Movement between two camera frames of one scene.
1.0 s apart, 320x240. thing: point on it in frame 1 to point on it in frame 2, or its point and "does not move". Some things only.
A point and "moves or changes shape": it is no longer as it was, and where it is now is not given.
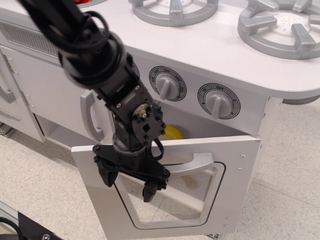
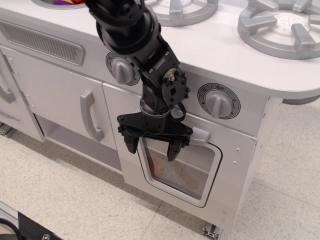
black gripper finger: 109,174 to 132,143
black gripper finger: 150,189 to 173,150
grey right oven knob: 219,101 does not move
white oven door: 214,202 moves or changes shape
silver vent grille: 30,38 does not move
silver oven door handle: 199,161 to 199,137
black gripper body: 141,165 to 163,128
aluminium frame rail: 7,130 does not move
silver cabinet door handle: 86,98 does not move
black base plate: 32,231 does not move
